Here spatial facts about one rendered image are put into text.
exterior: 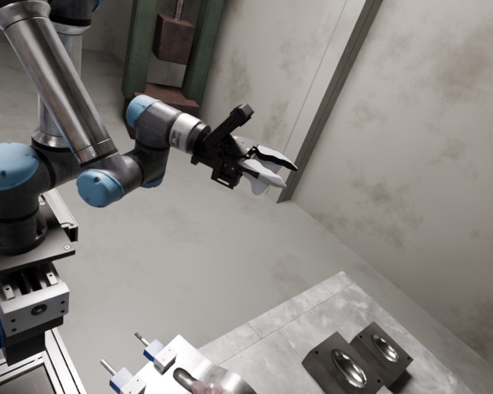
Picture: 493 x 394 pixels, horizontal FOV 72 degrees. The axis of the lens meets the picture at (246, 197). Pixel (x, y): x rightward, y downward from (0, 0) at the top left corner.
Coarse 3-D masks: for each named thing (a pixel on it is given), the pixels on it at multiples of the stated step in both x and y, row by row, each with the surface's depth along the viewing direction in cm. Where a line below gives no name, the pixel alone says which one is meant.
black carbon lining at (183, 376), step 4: (176, 368) 89; (180, 368) 90; (176, 372) 89; (180, 372) 89; (184, 372) 90; (188, 372) 89; (176, 376) 88; (180, 376) 89; (184, 376) 89; (188, 376) 89; (192, 376) 89; (176, 380) 87; (180, 380) 88; (184, 380) 88; (188, 380) 88; (192, 380) 88; (196, 380) 88; (180, 384) 87; (184, 384) 87; (188, 384) 87; (184, 388) 86; (188, 388) 86; (192, 392) 85
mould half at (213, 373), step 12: (180, 336) 97; (180, 348) 94; (192, 348) 95; (180, 360) 91; (192, 360) 92; (204, 360) 93; (144, 372) 86; (156, 372) 87; (168, 372) 88; (192, 372) 90; (204, 372) 90; (216, 372) 90; (228, 372) 90; (156, 384) 85; (168, 384) 86; (228, 384) 86; (240, 384) 87
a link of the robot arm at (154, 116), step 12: (144, 96) 70; (132, 108) 69; (144, 108) 68; (156, 108) 68; (168, 108) 69; (132, 120) 70; (144, 120) 68; (156, 120) 68; (168, 120) 67; (144, 132) 70; (156, 132) 69; (168, 132) 68; (144, 144) 71; (156, 144) 71; (168, 144) 70
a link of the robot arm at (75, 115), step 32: (0, 0) 53; (32, 0) 55; (32, 32) 55; (32, 64) 57; (64, 64) 58; (64, 96) 58; (64, 128) 60; (96, 128) 61; (96, 160) 62; (128, 160) 67; (96, 192) 61; (128, 192) 67
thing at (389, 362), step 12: (372, 324) 123; (360, 336) 118; (372, 336) 120; (384, 336) 120; (360, 348) 116; (372, 348) 115; (384, 348) 118; (396, 348) 118; (372, 360) 113; (384, 360) 112; (396, 360) 114; (408, 360) 115; (384, 372) 110; (396, 372) 109
